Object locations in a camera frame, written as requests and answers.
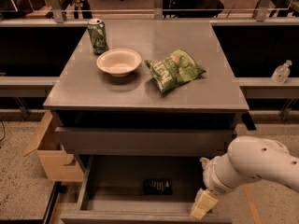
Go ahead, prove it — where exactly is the open middle drawer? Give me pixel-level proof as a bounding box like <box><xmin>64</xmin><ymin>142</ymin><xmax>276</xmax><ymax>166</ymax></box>
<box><xmin>61</xmin><ymin>156</ymin><xmax>232</xmax><ymax>224</ymax></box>

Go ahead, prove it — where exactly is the metal railing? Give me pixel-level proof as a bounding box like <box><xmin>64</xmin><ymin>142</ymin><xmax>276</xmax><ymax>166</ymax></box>
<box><xmin>0</xmin><ymin>0</ymin><xmax>298</xmax><ymax>22</ymax></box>

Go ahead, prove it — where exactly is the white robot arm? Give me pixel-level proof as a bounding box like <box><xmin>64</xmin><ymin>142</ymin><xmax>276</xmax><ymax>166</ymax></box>
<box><xmin>190</xmin><ymin>136</ymin><xmax>299</xmax><ymax>220</ymax></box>

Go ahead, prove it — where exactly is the grey drawer cabinet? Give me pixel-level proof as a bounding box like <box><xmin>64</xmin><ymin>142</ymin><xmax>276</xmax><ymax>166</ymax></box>
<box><xmin>42</xmin><ymin>19</ymin><xmax>250</xmax><ymax>224</ymax></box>

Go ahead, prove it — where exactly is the clear sanitizer bottle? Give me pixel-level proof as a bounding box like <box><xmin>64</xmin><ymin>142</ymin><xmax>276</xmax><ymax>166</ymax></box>
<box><xmin>271</xmin><ymin>60</ymin><xmax>292</xmax><ymax>84</ymax></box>

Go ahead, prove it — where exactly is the black office chair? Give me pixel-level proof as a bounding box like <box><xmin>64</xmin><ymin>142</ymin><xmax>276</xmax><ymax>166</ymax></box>
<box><xmin>163</xmin><ymin>0</ymin><xmax>224</xmax><ymax>18</ymax></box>

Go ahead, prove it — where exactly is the cardboard box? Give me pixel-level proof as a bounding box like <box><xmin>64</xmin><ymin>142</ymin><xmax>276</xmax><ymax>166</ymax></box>
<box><xmin>23</xmin><ymin>111</ymin><xmax>84</xmax><ymax>182</ymax></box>

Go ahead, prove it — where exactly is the closed top drawer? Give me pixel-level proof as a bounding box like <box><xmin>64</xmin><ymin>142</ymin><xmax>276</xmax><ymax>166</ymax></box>
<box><xmin>55</xmin><ymin>127</ymin><xmax>234</xmax><ymax>157</ymax></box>

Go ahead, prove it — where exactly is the green chip bag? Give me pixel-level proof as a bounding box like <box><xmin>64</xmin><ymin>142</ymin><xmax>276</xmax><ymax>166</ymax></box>
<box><xmin>145</xmin><ymin>49</ymin><xmax>206</xmax><ymax>93</ymax></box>

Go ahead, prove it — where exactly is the black rxbar chocolate bar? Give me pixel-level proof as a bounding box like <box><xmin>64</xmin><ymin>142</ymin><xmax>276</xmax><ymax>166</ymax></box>
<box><xmin>143</xmin><ymin>179</ymin><xmax>172</xmax><ymax>195</ymax></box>

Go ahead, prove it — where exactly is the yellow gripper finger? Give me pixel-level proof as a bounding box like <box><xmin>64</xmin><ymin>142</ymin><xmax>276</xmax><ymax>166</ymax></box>
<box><xmin>190</xmin><ymin>205</ymin><xmax>206</xmax><ymax>219</ymax></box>
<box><xmin>195</xmin><ymin>189</ymin><xmax>219</xmax><ymax>211</ymax></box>

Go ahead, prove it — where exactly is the white paper bowl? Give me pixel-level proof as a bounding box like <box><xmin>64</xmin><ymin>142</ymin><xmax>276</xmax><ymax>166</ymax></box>
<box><xmin>96</xmin><ymin>49</ymin><xmax>142</xmax><ymax>77</ymax></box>

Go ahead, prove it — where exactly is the green soda can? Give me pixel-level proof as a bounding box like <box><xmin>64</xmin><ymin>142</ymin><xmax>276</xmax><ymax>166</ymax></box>
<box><xmin>87</xmin><ymin>19</ymin><xmax>108</xmax><ymax>55</ymax></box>

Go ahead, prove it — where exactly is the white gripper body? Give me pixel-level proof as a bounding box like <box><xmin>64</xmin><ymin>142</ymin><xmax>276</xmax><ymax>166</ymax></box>
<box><xmin>200</xmin><ymin>156</ymin><xmax>234</xmax><ymax>196</ymax></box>

